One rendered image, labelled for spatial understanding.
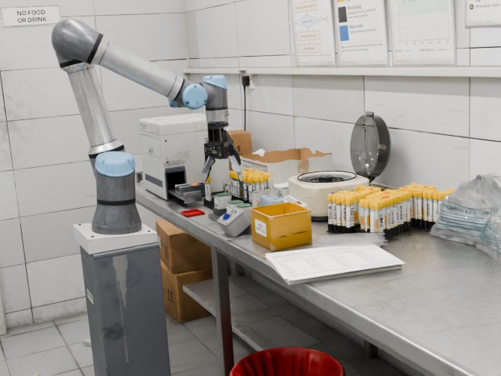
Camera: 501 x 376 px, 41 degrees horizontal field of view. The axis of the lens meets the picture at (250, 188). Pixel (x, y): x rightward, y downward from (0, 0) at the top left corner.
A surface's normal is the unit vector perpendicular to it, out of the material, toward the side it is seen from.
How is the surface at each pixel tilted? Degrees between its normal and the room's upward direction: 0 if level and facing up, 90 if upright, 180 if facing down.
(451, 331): 0
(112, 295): 90
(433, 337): 0
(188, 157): 90
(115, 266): 90
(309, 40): 94
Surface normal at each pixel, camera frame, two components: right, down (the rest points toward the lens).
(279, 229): 0.43, 0.16
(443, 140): -0.89, 0.14
